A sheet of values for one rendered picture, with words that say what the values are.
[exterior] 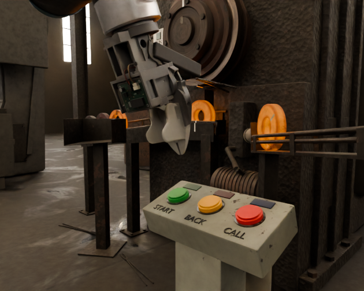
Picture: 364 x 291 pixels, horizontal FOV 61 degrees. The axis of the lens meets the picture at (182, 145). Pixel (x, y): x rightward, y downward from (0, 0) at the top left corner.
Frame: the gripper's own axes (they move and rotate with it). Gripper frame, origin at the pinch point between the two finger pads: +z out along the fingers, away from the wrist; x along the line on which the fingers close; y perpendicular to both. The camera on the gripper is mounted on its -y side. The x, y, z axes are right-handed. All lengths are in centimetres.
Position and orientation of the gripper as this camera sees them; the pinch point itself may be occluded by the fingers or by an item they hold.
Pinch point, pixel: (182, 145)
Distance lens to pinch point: 53.0
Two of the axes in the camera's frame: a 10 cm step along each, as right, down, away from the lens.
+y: -6.0, 3.9, -7.0
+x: 7.5, -0.6, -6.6
